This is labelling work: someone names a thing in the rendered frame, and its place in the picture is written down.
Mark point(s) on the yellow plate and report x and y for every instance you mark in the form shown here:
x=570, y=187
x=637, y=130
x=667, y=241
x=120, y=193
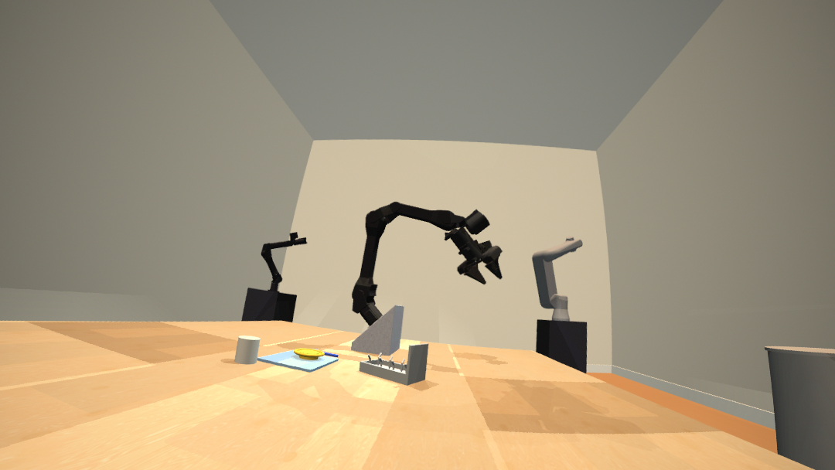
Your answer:
x=308, y=354

